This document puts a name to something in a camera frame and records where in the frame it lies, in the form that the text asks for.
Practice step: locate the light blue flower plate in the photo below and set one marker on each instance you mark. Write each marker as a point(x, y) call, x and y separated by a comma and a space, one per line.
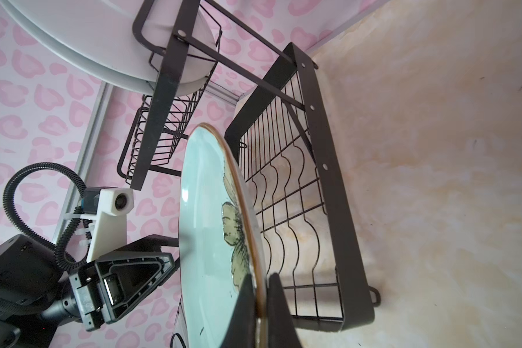
point(219, 241)

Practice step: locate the black wire dish rack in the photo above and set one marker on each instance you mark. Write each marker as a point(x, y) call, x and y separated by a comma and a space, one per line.
point(282, 142)

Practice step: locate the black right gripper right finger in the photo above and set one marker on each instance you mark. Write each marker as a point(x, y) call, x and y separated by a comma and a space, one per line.
point(281, 330)

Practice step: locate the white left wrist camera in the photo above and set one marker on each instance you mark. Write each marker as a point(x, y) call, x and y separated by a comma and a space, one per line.
point(107, 209)

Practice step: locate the dark green rim plate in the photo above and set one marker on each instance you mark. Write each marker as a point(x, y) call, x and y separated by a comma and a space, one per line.
point(102, 32)

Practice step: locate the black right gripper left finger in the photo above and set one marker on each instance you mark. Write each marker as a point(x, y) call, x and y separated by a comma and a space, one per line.
point(242, 326)

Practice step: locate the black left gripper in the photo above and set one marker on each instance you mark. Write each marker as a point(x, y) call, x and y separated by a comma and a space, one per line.
point(103, 292)

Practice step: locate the white plate quatrefoil emblem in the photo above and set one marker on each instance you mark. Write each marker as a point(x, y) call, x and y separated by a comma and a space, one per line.
point(93, 69)

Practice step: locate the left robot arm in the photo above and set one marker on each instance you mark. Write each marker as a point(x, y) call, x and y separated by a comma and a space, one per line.
point(36, 298)

